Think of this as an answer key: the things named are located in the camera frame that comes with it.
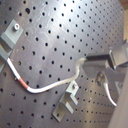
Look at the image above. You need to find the grey cable clip upper left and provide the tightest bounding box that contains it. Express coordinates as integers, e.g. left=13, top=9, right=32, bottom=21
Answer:
left=0, top=18, right=25, bottom=48

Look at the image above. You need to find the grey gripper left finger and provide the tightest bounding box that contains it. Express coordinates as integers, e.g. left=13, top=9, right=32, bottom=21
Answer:
left=82, top=61, right=127, bottom=95

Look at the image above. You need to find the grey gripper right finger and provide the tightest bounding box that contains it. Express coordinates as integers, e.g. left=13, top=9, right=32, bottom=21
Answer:
left=111, top=43, right=128, bottom=69

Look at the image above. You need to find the grey cable clip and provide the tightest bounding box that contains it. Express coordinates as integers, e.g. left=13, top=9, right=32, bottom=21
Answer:
left=0, top=18, right=25, bottom=48
left=52, top=80, right=79, bottom=122

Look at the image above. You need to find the white cable with red mark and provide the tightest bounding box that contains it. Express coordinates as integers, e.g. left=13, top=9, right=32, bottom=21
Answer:
left=5, top=56, right=118, bottom=107

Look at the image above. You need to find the grey cable clip bottom centre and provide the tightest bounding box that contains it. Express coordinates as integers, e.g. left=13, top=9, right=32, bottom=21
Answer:
left=52, top=80, right=79, bottom=122

